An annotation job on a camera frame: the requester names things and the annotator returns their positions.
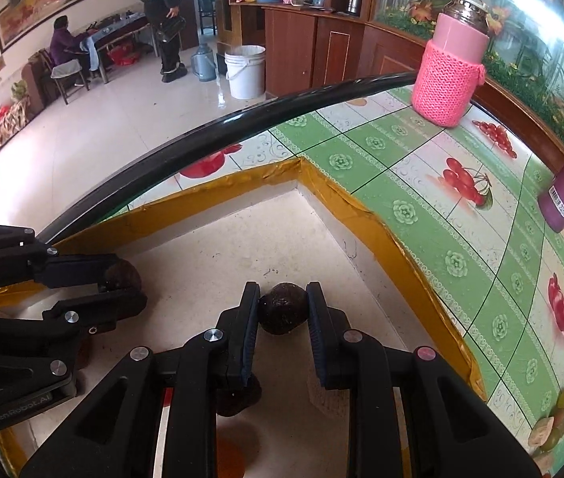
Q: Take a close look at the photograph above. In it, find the red bag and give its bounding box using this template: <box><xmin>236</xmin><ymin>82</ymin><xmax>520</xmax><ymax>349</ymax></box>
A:
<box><xmin>108</xmin><ymin>45</ymin><xmax>141</xmax><ymax>67</ymax></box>

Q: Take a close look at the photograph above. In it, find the table with blue cloth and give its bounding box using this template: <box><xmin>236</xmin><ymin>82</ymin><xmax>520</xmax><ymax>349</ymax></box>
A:
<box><xmin>80</xmin><ymin>12</ymin><xmax>158</xmax><ymax>83</ymax></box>

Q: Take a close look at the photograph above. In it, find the wooden chair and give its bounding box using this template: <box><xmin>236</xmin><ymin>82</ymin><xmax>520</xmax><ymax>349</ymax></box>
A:
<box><xmin>38</xmin><ymin>49</ymin><xmax>88</xmax><ymax>105</ymax></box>

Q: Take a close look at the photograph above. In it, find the black chair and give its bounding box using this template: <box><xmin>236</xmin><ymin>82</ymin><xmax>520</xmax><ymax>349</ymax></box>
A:
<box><xmin>195</xmin><ymin>0</ymin><xmax>218</xmax><ymax>35</ymax></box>

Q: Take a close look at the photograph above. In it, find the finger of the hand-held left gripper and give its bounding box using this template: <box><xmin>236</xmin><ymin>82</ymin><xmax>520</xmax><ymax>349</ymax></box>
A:
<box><xmin>0</xmin><ymin>222</ymin><xmax>126</xmax><ymax>293</ymax></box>
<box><xmin>0</xmin><ymin>288</ymin><xmax>148</xmax><ymax>354</ymax></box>

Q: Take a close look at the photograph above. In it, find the framed wall painting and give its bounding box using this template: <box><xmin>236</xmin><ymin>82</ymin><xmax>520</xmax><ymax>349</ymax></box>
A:
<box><xmin>0</xmin><ymin>0</ymin><xmax>87</xmax><ymax>54</ymax></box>

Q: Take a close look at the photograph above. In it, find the black handbag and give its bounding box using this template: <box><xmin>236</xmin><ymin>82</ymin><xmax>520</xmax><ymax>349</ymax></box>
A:
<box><xmin>155</xmin><ymin>16</ymin><xmax>186</xmax><ymax>43</ymax></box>

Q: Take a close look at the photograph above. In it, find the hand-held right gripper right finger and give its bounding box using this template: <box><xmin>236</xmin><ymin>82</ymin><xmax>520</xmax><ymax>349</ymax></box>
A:
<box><xmin>304</xmin><ymin>281</ymin><xmax>544</xmax><ymax>478</ymax></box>

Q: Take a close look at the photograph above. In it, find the pink knit sleeve bottle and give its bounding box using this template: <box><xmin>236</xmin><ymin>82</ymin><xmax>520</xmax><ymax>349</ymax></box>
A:
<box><xmin>410</xmin><ymin>0</ymin><xmax>491</xmax><ymax>127</ymax></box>

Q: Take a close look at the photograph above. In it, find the blue water jug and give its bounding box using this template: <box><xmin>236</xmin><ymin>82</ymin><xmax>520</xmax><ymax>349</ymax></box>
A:
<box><xmin>191</xmin><ymin>43</ymin><xmax>218</xmax><ymax>82</ymax></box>

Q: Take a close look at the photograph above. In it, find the beige cube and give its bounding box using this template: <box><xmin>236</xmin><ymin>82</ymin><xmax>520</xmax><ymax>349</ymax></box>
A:
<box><xmin>527</xmin><ymin>417</ymin><xmax>554</xmax><ymax>449</ymax></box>

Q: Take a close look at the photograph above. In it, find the patterned sack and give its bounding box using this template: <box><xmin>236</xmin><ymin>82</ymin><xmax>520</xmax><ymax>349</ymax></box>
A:
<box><xmin>0</xmin><ymin>100</ymin><xmax>31</xmax><ymax>160</ymax></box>

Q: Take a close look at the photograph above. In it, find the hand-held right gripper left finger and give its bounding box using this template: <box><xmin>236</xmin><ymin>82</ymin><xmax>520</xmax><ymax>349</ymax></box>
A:
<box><xmin>18</xmin><ymin>281</ymin><xmax>263</xmax><ymax>478</ymax></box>

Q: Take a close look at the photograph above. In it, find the yellow box white inside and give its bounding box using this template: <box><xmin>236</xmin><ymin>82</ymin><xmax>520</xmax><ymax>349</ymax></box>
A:
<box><xmin>0</xmin><ymin>156</ymin><xmax>487</xmax><ymax>478</ymax></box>

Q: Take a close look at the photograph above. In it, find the floral glass panel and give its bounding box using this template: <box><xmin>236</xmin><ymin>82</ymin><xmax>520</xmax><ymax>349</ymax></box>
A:
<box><xmin>372</xmin><ymin>0</ymin><xmax>564</xmax><ymax>150</ymax></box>

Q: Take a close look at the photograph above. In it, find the white plastic bucket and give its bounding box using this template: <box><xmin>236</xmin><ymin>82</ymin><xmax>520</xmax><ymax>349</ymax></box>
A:
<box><xmin>223</xmin><ymin>45</ymin><xmax>267</xmax><ymax>100</ymax></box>

